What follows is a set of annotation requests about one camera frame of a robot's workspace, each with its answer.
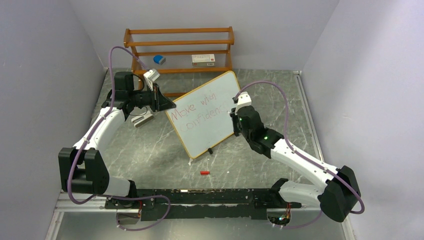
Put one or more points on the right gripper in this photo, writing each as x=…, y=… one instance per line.
x=234, y=117

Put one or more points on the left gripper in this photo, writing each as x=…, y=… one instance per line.
x=158, y=101

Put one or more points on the yellow framed whiteboard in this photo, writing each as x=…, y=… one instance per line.
x=201, y=117

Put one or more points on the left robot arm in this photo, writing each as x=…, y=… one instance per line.
x=82, y=168

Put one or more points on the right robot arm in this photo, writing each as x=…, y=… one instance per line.
x=334, y=190

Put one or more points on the blue whiteboard eraser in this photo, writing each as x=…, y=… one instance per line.
x=159, y=59

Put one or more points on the grey white stapler-like block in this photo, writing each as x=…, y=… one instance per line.
x=142, y=119

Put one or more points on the white red marker box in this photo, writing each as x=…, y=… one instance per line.
x=203, y=60

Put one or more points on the wooden two-tier rack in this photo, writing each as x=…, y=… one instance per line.
x=178, y=45

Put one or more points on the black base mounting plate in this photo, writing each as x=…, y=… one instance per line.
x=253, y=203

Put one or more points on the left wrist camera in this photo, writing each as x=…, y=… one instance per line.
x=150, y=77

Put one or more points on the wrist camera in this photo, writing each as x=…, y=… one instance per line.
x=150, y=77
x=242, y=100

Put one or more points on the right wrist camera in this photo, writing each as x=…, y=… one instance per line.
x=242, y=100

